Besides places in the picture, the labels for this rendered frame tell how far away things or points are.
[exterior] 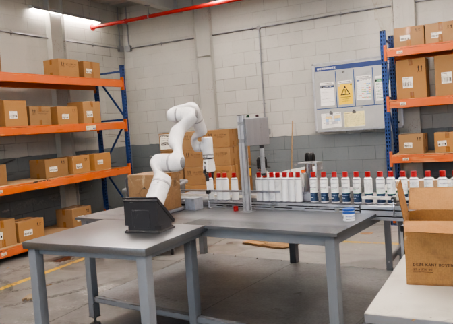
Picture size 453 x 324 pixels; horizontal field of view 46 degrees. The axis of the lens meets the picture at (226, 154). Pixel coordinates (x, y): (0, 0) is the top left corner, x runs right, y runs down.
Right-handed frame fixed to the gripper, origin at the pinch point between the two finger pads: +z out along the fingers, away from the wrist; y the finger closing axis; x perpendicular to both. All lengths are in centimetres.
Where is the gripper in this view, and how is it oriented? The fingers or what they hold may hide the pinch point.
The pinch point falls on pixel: (209, 178)
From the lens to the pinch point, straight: 404.9
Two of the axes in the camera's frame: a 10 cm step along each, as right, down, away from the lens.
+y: 5.7, -0.8, 8.2
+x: -8.2, 0.3, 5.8
